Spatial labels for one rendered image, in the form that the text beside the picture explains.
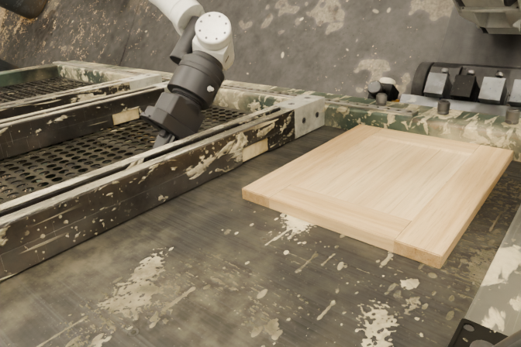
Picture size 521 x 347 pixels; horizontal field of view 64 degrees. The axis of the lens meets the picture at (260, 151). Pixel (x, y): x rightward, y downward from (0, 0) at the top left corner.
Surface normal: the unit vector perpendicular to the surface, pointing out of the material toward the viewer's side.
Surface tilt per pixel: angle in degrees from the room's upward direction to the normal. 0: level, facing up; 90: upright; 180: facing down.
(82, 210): 90
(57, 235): 90
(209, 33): 34
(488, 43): 0
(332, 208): 56
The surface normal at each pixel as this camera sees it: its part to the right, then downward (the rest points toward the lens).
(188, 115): 0.77, 0.20
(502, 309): -0.04, -0.93
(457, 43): -0.55, -0.26
